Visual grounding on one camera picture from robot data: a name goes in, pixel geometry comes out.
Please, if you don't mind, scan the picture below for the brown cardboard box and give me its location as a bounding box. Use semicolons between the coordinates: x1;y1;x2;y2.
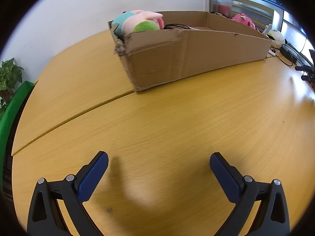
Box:
108;11;273;92

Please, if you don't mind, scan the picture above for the pink strawberry plush toy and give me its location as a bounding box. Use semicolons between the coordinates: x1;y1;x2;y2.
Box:
231;13;256;30

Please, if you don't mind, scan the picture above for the green table cloth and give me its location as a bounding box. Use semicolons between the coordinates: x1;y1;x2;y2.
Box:
0;81;33;148

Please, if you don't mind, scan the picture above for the white panda plush toy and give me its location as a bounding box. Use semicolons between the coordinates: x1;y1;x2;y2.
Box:
267;29;285;48

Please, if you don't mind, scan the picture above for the green potted plant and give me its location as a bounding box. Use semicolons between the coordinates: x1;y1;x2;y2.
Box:
0;58;24;104

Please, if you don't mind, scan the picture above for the black charger with cable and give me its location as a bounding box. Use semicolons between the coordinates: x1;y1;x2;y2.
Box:
280;44;300;65

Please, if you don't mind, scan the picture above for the pink pig plush toy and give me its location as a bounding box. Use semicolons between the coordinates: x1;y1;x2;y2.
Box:
111;10;165;35

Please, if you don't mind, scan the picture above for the black cable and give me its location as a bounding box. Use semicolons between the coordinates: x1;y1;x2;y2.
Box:
164;24;195;30

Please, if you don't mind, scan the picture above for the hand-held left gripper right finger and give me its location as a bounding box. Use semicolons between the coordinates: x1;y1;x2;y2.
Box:
210;152;290;236

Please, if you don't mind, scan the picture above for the white phone stand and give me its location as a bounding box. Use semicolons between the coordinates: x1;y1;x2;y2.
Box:
263;24;276;56

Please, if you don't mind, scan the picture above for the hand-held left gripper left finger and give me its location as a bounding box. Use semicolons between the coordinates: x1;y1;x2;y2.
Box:
27;151;109;236

